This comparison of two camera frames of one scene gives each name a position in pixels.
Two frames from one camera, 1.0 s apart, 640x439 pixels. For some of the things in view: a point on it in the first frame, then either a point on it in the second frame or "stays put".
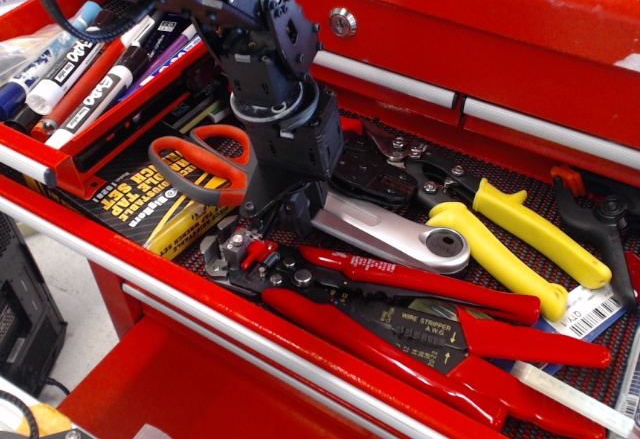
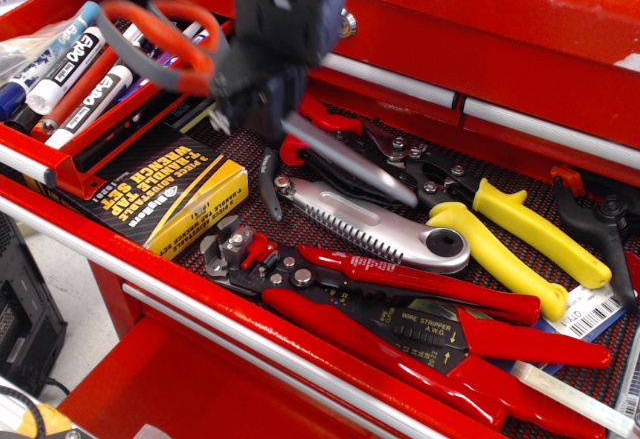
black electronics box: [32, 324] stays put
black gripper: [291, 152] -> [286, 12]
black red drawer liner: [506, 298] stays put
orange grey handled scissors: [216, 167] -> [183, 47]
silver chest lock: [342, 23] stays put
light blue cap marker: [31, 72] stays put
